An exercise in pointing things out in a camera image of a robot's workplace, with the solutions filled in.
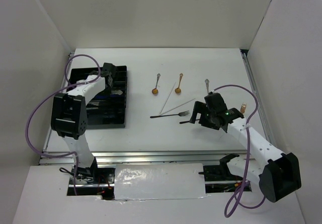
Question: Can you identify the silver table knife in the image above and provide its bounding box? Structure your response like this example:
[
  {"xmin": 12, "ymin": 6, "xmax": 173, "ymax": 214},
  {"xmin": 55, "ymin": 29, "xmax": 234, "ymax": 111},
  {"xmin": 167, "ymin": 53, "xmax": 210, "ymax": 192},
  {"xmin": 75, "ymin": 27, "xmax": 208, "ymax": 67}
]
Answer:
[{"xmin": 110, "ymin": 90, "xmax": 123, "ymax": 96}]

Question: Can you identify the silver ornate fork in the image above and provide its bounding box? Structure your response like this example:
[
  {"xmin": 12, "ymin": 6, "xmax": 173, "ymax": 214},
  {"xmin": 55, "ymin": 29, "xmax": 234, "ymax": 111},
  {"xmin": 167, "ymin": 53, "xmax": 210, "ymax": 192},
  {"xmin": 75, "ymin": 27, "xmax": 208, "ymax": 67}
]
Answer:
[{"xmin": 205, "ymin": 79, "xmax": 209, "ymax": 94}]

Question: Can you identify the gold spoon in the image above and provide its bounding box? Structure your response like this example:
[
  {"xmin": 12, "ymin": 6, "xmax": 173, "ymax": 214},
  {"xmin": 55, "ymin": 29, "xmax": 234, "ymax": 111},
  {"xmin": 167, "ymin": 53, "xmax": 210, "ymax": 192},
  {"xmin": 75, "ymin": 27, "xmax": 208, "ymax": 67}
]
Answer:
[{"xmin": 175, "ymin": 73, "xmax": 183, "ymax": 94}]

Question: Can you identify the silver handled orange spoon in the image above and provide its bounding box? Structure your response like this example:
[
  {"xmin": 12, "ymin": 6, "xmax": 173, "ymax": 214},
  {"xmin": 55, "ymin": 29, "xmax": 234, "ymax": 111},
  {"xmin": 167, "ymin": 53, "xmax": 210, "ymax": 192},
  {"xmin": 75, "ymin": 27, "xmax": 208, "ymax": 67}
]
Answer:
[{"xmin": 151, "ymin": 73, "xmax": 160, "ymax": 95}]

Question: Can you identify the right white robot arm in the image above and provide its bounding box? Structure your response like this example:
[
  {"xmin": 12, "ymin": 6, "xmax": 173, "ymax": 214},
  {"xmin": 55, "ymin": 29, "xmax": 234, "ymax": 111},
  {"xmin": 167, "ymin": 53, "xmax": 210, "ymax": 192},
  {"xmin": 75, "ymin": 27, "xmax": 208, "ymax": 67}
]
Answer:
[{"xmin": 189, "ymin": 93, "xmax": 302, "ymax": 202}]

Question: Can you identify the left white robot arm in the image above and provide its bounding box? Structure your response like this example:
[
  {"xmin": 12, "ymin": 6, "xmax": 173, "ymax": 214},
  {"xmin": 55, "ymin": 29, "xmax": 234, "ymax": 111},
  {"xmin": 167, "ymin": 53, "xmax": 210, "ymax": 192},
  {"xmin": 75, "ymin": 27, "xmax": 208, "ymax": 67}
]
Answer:
[{"xmin": 51, "ymin": 63, "xmax": 117, "ymax": 183}]

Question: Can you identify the black fork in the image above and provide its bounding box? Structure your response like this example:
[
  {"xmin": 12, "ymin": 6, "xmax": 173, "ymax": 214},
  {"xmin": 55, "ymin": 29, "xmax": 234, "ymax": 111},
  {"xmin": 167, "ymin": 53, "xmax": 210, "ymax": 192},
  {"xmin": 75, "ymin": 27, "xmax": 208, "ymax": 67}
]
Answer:
[{"xmin": 150, "ymin": 110, "xmax": 190, "ymax": 119}]

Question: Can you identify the copper fork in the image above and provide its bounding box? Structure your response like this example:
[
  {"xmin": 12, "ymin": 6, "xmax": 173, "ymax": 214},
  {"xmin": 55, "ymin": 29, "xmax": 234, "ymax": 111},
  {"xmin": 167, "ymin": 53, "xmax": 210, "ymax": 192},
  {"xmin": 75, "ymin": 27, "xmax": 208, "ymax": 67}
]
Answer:
[{"xmin": 240, "ymin": 103, "xmax": 247, "ymax": 114}]

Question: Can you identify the black cutlery tray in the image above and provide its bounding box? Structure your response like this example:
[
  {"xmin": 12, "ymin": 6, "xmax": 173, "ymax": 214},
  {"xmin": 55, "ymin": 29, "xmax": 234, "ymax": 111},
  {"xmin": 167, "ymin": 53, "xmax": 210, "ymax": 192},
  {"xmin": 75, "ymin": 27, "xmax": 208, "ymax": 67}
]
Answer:
[{"xmin": 64, "ymin": 66, "xmax": 127, "ymax": 130}]

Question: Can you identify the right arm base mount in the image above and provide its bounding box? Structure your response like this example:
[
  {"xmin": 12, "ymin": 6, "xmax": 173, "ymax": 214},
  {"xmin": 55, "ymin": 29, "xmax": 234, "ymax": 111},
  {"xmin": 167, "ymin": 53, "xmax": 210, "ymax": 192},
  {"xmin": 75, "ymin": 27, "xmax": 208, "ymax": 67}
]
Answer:
[{"xmin": 198, "ymin": 154, "xmax": 242, "ymax": 193}]

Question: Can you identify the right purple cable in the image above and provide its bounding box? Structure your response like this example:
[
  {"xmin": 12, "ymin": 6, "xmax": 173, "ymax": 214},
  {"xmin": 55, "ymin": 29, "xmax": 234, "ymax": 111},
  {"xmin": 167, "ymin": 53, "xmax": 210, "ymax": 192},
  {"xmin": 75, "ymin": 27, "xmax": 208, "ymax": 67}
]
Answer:
[{"xmin": 208, "ymin": 84, "xmax": 260, "ymax": 218}]

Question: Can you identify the purple cable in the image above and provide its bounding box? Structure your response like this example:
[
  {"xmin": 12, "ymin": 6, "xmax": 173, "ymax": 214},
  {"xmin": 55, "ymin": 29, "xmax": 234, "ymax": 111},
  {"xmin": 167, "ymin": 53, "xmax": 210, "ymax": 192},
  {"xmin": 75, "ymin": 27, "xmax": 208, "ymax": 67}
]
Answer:
[
  {"xmin": 26, "ymin": 54, "xmax": 102, "ymax": 182},
  {"xmin": 208, "ymin": 84, "xmax": 260, "ymax": 218}
]

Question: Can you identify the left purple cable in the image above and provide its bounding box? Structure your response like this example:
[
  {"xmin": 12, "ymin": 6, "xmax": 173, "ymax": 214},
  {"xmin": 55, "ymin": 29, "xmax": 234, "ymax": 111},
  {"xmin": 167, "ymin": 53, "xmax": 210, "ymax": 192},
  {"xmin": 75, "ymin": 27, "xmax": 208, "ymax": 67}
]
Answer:
[{"xmin": 26, "ymin": 54, "xmax": 102, "ymax": 182}]

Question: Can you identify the aluminium table frame rail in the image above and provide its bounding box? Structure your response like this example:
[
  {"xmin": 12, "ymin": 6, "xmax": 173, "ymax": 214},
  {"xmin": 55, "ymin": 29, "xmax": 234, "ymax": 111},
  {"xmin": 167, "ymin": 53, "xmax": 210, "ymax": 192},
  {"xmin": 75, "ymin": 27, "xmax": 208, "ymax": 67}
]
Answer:
[{"xmin": 39, "ymin": 48, "xmax": 281, "ymax": 166}]

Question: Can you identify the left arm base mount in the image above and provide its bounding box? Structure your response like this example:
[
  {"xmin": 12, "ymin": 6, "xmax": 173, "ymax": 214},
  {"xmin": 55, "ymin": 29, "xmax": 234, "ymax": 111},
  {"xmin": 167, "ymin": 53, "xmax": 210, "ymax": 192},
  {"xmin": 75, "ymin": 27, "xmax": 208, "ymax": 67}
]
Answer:
[{"xmin": 59, "ymin": 167, "xmax": 116, "ymax": 200}]

